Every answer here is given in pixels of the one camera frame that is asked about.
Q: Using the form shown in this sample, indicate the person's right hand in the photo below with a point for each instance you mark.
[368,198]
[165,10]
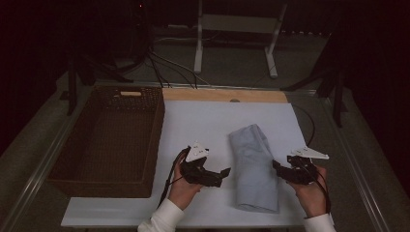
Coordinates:
[312,198]

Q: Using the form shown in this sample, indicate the white board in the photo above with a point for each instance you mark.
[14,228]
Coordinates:
[199,122]

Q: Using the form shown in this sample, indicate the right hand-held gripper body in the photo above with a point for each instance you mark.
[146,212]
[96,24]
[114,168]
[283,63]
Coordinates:
[309,153]

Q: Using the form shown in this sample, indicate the person's left hand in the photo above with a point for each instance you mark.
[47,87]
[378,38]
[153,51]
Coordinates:
[182,191]

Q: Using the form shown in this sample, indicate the brown wicker basket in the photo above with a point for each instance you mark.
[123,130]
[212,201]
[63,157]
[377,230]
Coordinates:
[106,145]

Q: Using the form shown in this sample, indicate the metal frame rail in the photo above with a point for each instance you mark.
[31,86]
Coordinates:
[245,87]
[361,180]
[38,175]

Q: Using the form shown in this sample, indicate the black tripod stand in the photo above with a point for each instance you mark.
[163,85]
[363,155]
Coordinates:
[71,87]
[337,96]

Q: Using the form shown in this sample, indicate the white power strip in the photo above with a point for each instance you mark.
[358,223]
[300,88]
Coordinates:
[179,26]

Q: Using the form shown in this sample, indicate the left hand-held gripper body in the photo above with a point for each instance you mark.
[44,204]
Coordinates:
[196,151]

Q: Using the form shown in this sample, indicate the white metal stand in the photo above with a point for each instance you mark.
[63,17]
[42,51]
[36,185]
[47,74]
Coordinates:
[238,23]

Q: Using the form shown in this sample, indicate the light blue knit garment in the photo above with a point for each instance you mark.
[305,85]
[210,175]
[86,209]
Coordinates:
[254,167]

